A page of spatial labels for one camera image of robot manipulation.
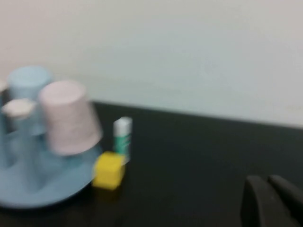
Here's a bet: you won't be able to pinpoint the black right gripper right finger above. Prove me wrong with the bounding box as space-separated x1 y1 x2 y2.
267 174 303 225

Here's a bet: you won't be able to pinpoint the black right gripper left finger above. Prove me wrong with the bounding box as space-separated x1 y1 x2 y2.
241 175 303 227

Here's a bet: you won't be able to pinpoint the pink plastic cup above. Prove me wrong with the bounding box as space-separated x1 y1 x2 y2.
37 80 104 156

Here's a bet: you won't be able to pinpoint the blue cup stand white caps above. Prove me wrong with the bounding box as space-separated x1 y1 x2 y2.
0 80 105 209

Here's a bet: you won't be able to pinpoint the light blue plastic cup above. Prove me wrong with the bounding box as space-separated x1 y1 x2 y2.
7 66 54 135

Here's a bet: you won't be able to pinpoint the green white glue stick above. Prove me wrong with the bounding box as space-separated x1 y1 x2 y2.
113 116 133 164

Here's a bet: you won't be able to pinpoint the yellow cube block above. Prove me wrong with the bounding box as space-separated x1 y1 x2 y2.
91 151 125 190

